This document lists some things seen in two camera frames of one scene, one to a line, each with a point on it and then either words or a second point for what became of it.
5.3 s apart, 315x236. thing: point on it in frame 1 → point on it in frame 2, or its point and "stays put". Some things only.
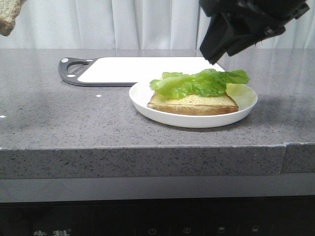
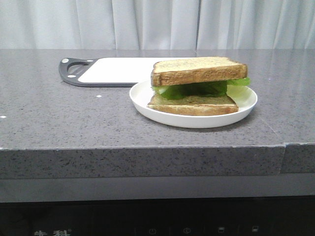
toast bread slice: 9,10 → 188,70
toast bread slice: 193,104 stays put
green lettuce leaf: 204,82 stays put
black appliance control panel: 283,216 stays put
